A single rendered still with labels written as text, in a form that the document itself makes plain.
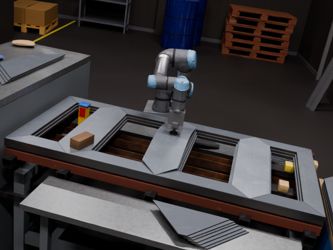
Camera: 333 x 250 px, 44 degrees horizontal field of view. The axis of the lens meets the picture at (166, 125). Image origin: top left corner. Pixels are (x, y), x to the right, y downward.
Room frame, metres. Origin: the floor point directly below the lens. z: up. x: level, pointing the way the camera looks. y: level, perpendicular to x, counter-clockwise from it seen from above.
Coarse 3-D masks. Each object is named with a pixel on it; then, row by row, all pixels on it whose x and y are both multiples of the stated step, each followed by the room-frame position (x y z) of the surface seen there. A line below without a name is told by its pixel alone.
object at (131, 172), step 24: (120, 120) 2.29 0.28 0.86; (144, 120) 2.38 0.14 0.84; (24, 144) 1.82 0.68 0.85; (192, 144) 2.16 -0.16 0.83; (96, 168) 1.75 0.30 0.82; (120, 168) 1.73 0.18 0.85; (192, 192) 1.67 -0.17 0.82; (216, 192) 1.65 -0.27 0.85; (288, 216) 1.59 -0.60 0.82; (312, 216) 1.57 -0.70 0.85
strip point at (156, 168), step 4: (144, 160) 1.80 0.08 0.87; (148, 164) 1.77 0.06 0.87; (152, 164) 1.77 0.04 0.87; (156, 164) 1.78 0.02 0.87; (160, 164) 1.78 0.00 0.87; (152, 168) 1.74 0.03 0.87; (156, 168) 1.75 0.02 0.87; (160, 168) 1.75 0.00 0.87; (164, 168) 1.76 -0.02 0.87; (168, 168) 1.76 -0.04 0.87; (172, 168) 1.76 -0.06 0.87; (176, 168) 1.77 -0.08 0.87; (156, 172) 1.72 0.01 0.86; (160, 172) 1.72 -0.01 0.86
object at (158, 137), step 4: (156, 132) 2.04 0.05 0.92; (156, 136) 2.00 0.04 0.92; (160, 136) 2.01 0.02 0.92; (164, 136) 2.01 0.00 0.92; (168, 136) 2.02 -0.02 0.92; (172, 136) 2.02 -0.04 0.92; (152, 140) 1.96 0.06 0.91; (156, 140) 1.97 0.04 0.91; (160, 140) 1.97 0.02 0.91; (164, 140) 1.97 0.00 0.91; (168, 140) 1.98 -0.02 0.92; (172, 140) 1.98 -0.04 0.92; (176, 140) 1.99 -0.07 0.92; (180, 140) 1.99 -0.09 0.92; (184, 140) 2.00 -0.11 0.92; (172, 144) 1.95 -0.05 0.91; (176, 144) 1.95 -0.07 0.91; (180, 144) 1.96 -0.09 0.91; (184, 144) 1.96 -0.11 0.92
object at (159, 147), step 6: (150, 144) 1.93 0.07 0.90; (156, 144) 1.93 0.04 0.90; (162, 144) 1.94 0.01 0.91; (168, 144) 1.94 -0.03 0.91; (156, 150) 1.89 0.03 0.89; (162, 150) 1.89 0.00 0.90; (168, 150) 1.90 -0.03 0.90; (174, 150) 1.90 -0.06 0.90; (180, 150) 1.91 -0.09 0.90; (180, 156) 1.86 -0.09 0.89
